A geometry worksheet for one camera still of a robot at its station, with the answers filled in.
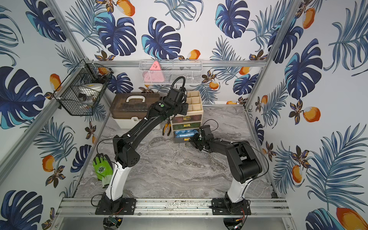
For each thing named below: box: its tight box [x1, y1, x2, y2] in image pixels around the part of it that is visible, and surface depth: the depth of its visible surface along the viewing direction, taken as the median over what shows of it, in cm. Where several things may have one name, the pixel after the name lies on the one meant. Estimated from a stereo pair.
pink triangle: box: [142, 60, 165, 83], surface depth 92 cm
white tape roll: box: [78, 82, 104, 95], surface depth 82 cm
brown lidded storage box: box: [109, 92, 161, 129], surface depth 99 cm
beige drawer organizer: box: [170, 90, 204, 144], surface depth 93 cm
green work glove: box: [92, 152, 114, 189], surface depth 89 cm
